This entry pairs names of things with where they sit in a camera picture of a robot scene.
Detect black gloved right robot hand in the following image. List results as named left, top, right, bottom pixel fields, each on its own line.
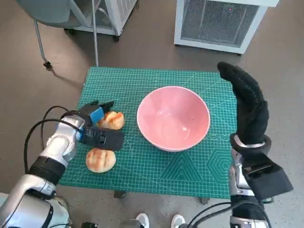
left=217, top=61, right=269, bottom=145

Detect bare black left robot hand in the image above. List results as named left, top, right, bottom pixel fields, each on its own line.
left=77, top=100, right=115, bottom=128

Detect oblong toy bread loaf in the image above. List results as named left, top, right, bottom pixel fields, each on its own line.
left=98, top=111, right=125, bottom=130

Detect round toy bread bun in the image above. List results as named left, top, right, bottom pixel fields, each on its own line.
left=85, top=147, right=116, bottom=173

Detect pink bowl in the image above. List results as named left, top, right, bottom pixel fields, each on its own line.
left=136, top=86, right=211, bottom=152

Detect green cutting mat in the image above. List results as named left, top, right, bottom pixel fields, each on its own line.
left=58, top=66, right=238, bottom=199

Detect thin metal pole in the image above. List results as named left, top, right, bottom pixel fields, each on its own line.
left=91, top=0, right=100, bottom=67

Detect large white mesh cabinet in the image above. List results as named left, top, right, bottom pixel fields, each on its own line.
left=173, top=0, right=280, bottom=56

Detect white cabinet on casters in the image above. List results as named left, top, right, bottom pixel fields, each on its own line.
left=64, top=0, right=140, bottom=43

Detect white shoe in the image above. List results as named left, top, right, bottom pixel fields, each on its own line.
left=135, top=213, right=150, bottom=228
left=171, top=213, right=185, bottom=228

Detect grey chair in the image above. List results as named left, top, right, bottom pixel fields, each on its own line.
left=16, top=0, right=81, bottom=71

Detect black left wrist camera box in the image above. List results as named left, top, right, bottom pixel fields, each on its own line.
left=79, top=126, right=125, bottom=152

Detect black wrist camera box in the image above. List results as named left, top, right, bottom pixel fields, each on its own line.
left=79, top=126, right=125, bottom=152
left=242, top=154, right=294, bottom=199

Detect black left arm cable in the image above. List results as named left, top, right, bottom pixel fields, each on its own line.
left=43, top=106, right=72, bottom=124
left=23, top=120, right=83, bottom=174

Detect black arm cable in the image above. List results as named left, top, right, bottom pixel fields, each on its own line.
left=23, top=120, right=83, bottom=174
left=43, top=106, right=72, bottom=124
left=187, top=201, right=271, bottom=228

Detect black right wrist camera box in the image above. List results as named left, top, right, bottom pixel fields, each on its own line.
left=242, top=154, right=294, bottom=199

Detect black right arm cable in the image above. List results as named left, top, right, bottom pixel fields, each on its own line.
left=187, top=201, right=271, bottom=228

